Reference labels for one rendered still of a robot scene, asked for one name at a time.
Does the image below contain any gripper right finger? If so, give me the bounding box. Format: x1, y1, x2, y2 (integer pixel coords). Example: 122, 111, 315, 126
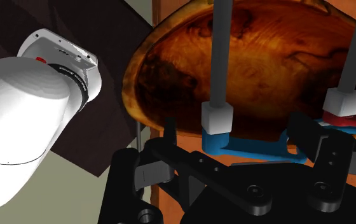
285, 111, 356, 214

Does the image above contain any dark robot stand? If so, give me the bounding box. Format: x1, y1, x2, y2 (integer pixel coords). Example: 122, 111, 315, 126
0, 0, 154, 178

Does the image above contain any grey tool with blue head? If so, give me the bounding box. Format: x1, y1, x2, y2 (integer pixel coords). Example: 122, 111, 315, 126
200, 0, 308, 165

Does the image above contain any brown wooden bowl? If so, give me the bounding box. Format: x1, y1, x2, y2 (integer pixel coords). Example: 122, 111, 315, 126
121, 0, 356, 144

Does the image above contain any orange wooden table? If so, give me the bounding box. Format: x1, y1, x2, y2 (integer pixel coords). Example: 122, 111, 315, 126
135, 0, 356, 224

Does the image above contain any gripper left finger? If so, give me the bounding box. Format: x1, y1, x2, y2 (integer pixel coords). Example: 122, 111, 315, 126
97, 117, 273, 224

